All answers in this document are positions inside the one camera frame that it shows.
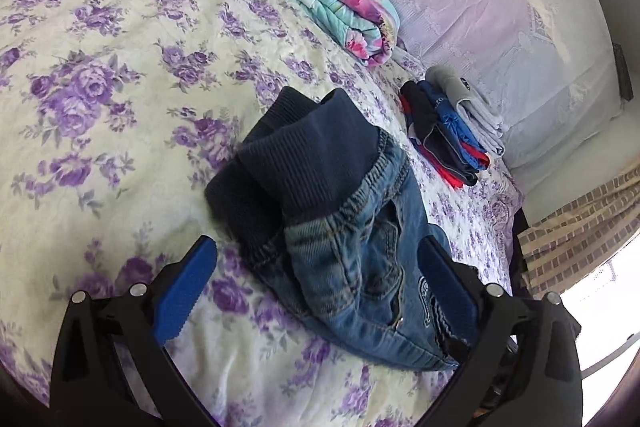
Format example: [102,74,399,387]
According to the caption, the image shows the red folded garment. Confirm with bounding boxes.
[409,127,467,190]

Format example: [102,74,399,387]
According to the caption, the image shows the folded floral blanket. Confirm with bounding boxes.
[225,0,399,68]

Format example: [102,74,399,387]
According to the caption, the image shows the beige checked curtain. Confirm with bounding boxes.
[519,166,640,294]

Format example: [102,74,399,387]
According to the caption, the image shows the dark flat slab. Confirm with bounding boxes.
[613,42,636,102]

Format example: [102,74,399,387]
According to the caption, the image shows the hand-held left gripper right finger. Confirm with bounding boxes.
[419,237,583,427]

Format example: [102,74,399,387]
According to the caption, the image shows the blue denim pants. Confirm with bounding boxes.
[205,88,461,372]

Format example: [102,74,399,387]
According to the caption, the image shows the blue and red folded pants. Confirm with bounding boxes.
[419,81,492,172]

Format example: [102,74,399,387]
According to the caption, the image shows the grey folded pants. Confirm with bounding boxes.
[425,66,506,158]

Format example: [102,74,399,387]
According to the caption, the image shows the purple floral bedspread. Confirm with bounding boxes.
[0,0,526,427]

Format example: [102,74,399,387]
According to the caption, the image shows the stack of folded clothes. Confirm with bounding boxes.
[400,82,482,188]

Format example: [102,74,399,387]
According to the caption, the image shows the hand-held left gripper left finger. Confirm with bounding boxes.
[50,235,218,427]

